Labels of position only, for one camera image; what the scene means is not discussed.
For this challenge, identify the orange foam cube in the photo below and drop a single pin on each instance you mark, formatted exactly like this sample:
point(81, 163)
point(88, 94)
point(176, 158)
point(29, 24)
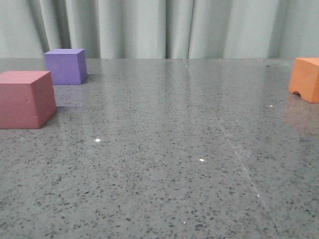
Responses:
point(305, 79)

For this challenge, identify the red foam cube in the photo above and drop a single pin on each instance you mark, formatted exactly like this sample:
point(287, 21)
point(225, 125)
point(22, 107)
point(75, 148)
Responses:
point(27, 99)

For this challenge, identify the pale green curtain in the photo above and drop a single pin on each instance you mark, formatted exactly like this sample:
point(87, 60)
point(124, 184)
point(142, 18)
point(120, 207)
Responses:
point(155, 29)

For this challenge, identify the purple foam cube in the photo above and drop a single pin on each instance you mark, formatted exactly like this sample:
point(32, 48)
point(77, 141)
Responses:
point(67, 66)

